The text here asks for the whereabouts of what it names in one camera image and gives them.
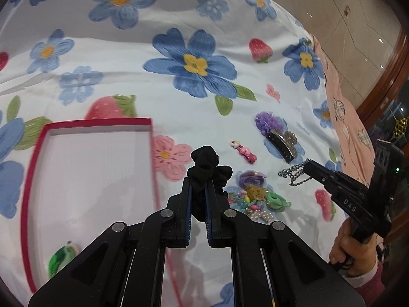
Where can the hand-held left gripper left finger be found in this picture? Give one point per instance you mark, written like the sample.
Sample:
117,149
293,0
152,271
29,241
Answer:
188,212

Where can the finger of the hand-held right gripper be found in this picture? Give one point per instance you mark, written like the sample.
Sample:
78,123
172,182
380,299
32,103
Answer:
321,174

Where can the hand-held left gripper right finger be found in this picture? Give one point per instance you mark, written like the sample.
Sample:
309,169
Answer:
208,212

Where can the black fabric scrunchie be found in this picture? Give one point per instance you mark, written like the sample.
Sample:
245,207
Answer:
204,163

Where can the small yellow hair clip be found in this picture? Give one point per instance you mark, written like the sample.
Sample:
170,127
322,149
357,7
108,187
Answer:
256,192

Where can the red rimmed white tray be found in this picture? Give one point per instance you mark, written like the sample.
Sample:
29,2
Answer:
89,172

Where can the person's right forearm pink sleeve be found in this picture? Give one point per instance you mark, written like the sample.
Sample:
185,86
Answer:
370,281

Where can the person's right hand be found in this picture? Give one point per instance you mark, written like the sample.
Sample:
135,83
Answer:
351,252

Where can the black hair claw clip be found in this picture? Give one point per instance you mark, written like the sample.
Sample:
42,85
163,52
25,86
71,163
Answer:
281,145

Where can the pink cloth with heart print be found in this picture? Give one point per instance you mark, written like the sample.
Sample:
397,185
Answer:
345,115

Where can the pink beaded hair clip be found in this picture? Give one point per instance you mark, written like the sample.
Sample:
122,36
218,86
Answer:
244,152

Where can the purple fluffy flower hair accessory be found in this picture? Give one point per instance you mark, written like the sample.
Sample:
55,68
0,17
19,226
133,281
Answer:
267,123

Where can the brown wooden furniture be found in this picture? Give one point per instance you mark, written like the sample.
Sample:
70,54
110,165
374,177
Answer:
386,86

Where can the green braided hair clip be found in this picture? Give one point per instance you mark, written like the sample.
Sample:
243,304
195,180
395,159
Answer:
60,257

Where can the floral strawberry print bed sheet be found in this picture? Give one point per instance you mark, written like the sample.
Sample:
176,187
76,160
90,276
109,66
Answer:
134,80

